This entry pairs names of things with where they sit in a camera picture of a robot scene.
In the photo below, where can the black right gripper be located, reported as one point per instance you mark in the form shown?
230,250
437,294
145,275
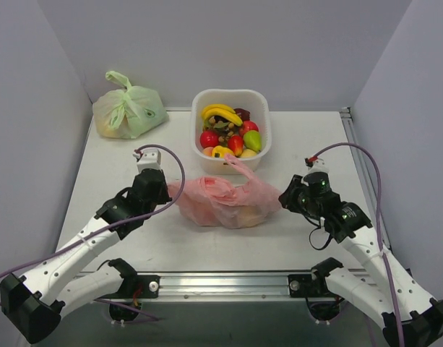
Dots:
291,197

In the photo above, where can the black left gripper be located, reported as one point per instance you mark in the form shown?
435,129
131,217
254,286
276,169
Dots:
155,191

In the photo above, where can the pink plastic bag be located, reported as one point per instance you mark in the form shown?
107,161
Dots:
214,201

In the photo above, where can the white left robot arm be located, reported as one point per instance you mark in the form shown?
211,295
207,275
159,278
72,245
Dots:
36,301

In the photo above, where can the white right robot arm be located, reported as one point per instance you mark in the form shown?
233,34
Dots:
407,314

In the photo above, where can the peach fruit in basket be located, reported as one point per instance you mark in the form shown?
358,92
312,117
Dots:
208,151

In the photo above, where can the green knotted plastic bag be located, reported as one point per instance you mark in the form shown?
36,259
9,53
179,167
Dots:
128,112

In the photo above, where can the dark red fruit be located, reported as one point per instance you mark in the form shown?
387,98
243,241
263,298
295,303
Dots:
243,114

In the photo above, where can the white plastic fruit basket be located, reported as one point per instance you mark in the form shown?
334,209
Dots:
252,101

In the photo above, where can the red apple left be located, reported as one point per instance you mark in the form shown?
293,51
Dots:
209,139

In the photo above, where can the red apple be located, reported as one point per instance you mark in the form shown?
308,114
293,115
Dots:
246,127
209,139

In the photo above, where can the yellow bell pepper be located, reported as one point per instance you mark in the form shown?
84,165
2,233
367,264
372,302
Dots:
220,152

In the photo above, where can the pale yellow pear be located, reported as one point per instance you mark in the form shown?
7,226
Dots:
248,153

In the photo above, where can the green pear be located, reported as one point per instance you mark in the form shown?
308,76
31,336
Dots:
252,140

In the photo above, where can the red apple right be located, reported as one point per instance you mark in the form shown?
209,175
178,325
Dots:
246,127

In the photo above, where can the yellow banana bunch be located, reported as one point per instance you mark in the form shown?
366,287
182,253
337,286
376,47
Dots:
222,110

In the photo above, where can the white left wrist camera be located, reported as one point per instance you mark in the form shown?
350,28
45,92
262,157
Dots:
147,159

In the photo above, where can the aluminium right side rail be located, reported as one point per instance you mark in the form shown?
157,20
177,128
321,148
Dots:
362,162

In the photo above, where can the aluminium rail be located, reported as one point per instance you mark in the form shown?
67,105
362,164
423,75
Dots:
362,162
219,286

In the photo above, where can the aluminium front rail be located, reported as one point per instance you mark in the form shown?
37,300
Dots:
219,286

